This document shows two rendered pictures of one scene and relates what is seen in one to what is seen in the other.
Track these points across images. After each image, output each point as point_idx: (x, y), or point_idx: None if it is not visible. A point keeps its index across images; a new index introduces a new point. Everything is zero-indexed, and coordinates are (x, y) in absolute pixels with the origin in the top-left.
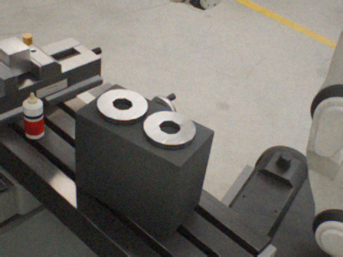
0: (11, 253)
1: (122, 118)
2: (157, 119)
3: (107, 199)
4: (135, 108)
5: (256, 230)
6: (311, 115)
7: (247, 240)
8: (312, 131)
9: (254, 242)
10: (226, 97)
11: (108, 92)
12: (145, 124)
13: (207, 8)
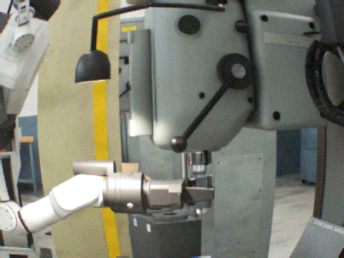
0: None
1: (179, 211)
2: (158, 210)
3: None
4: (164, 213)
5: (119, 257)
6: (30, 239)
7: (129, 257)
8: (37, 244)
9: (127, 256)
10: None
11: (172, 216)
12: (168, 210)
13: None
